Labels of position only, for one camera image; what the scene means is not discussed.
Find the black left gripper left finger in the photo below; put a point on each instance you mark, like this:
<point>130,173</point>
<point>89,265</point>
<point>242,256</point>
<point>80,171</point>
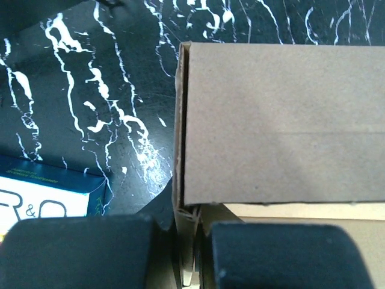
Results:
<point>118,251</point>

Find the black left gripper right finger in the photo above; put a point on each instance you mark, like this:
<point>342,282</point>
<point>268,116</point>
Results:
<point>278,255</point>

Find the brown cardboard box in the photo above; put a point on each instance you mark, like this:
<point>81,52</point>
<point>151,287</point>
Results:
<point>269,133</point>

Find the blue white small carton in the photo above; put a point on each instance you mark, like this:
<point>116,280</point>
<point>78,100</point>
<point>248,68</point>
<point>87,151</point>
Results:
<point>31,190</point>

